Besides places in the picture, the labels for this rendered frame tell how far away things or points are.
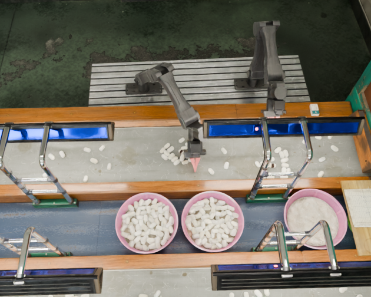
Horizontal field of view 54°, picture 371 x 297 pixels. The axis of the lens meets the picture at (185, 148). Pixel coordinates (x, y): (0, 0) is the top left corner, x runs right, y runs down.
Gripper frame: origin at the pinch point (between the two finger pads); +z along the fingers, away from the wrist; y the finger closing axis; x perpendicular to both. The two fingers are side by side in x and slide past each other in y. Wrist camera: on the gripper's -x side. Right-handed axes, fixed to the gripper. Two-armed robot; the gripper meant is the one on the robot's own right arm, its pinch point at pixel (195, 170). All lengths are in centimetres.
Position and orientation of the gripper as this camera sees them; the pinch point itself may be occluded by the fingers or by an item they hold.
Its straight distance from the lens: 169.3
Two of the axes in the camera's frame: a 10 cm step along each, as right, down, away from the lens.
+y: 10.0, -0.2, 0.1
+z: 0.2, 9.8, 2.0
